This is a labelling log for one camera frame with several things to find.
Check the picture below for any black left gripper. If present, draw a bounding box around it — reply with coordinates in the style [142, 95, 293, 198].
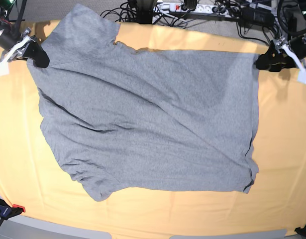
[256, 36, 298, 72]

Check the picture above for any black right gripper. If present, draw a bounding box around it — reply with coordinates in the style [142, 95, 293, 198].
[7, 27, 50, 68]

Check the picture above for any grey t-shirt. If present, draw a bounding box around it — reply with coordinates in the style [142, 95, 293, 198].
[27, 4, 259, 201]

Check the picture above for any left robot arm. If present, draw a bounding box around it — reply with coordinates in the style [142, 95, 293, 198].
[255, 0, 306, 72]

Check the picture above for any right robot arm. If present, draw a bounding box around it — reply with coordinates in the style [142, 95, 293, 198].
[0, 0, 50, 68]

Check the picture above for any black power adapter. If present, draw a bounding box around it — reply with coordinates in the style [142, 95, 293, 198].
[240, 7, 274, 25]

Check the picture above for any white power strip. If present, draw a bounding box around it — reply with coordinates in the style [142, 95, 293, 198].
[154, 2, 233, 18]

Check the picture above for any yellow table cloth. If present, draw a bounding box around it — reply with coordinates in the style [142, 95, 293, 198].
[0, 19, 306, 237]

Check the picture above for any blue red clamp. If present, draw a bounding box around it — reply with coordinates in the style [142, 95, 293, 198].
[0, 199, 26, 220]

